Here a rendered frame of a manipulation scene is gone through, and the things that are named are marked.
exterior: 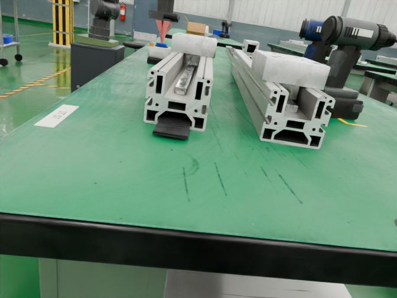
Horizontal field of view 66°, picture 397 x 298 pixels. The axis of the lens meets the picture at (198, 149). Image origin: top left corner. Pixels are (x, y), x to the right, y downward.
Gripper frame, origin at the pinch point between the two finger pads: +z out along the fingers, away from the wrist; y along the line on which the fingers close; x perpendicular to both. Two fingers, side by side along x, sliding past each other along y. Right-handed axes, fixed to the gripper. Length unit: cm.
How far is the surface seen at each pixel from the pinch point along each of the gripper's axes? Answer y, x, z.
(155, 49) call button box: -1.4, -3.9, 3.1
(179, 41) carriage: 9.2, -35.9, -2.6
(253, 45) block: 48, 108, 1
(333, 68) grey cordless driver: 46, -42, -2
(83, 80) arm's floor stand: -36.6, 22.6, 23.5
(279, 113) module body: 29, -68, 4
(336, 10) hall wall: 471, 1152, -127
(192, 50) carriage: 12.8, -35.9, -0.9
